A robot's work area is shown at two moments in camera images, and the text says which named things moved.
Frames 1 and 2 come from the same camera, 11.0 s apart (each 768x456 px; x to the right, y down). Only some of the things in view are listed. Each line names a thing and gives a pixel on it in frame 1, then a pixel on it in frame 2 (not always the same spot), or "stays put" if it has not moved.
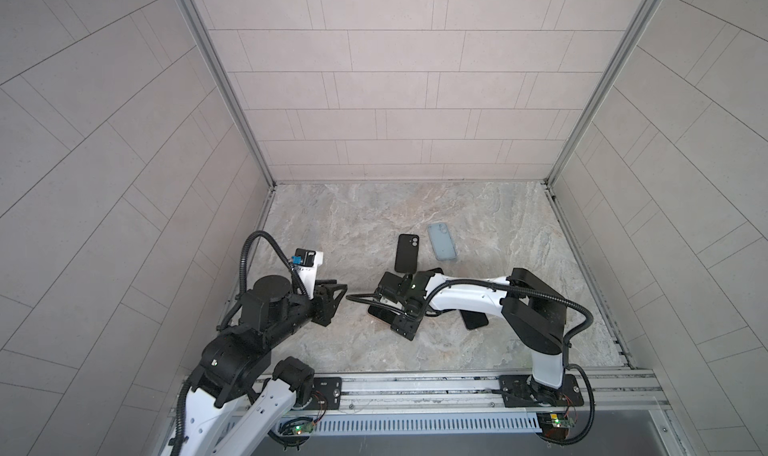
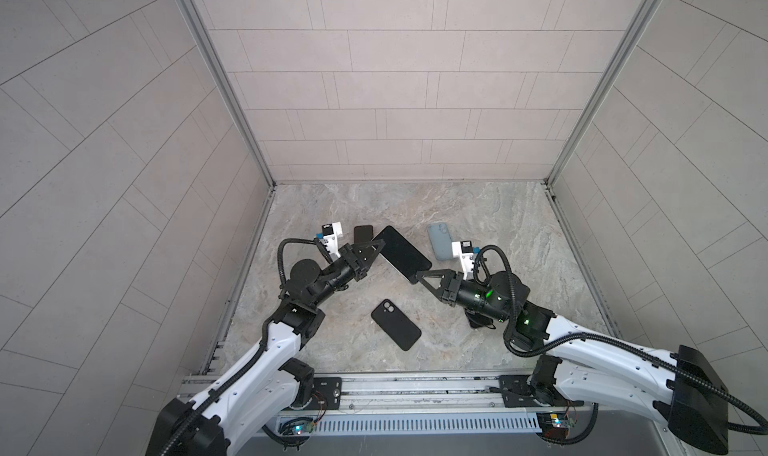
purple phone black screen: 383,313 -> 363,234
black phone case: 407,252 -> 396,324
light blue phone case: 442,242 stays put
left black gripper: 322,304 -> 351,259
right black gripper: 401,327 -> 453,290
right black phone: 473,319 stays put
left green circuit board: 297,426 stays put
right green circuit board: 555,425 stays put
